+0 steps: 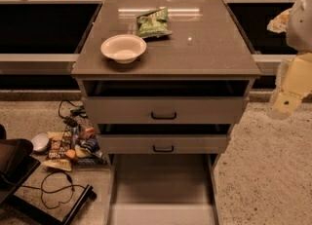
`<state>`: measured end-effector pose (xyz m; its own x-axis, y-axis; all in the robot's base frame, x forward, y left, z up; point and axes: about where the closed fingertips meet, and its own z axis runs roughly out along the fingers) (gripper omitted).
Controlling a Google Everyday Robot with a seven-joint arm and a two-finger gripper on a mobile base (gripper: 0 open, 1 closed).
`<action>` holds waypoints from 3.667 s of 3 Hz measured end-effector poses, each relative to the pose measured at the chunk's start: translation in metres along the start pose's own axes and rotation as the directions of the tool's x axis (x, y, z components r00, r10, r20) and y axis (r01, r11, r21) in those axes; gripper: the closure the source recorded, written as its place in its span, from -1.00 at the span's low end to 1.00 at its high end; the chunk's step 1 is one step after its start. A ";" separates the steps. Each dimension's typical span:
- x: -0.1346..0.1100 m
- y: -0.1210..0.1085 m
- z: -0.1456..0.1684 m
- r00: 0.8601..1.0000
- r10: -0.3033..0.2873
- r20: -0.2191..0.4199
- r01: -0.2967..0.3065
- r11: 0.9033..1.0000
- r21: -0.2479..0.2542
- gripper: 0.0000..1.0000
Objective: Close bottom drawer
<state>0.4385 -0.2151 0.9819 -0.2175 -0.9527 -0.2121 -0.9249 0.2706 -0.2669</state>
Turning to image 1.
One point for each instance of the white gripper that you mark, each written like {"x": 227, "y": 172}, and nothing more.
{"x": 300, "y": 27}

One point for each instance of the grey bottom drawer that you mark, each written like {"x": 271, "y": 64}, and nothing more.
{"x": 162, "y": 189}

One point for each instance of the grey drawer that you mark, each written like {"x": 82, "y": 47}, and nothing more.
{"x": 164, "y": 139}
{"x": 164, "y": 102}
{"x": 162, "y": 189}

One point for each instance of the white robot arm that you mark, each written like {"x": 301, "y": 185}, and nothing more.
{"x": 296, "y": 22}

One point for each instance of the grey three-drawer cabinet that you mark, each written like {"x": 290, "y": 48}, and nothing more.
{"x": 205, "y": 45}

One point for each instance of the grey middle drawer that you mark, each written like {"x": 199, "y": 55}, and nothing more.
{"x": 164, "y": 139}

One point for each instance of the grey top drawer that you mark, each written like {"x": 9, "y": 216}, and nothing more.
{"x": 164, "y": 102}

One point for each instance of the green chip bag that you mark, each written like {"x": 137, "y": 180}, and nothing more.
{"x": 153, "y": 24}

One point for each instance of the white paper bowl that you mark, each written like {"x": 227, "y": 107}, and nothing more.
{"x": 124, "y": 48}

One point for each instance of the blue snack packet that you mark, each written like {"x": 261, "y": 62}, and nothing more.
{"x": 89, "y": 148}

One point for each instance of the black charger adapter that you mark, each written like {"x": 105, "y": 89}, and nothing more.
{"x": 70, "y": 122}

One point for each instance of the orange fruit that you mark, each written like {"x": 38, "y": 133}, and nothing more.
{"x": 71, "y": 154}

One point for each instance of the brown snack bag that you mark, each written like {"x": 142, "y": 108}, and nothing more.
{"x": 60, "y": 144}

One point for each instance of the small white bowl on floor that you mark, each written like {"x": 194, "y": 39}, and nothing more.
{"x": 40, "y": 142}

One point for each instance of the black chair base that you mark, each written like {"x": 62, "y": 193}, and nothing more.
{"x": 16, "y": 165}

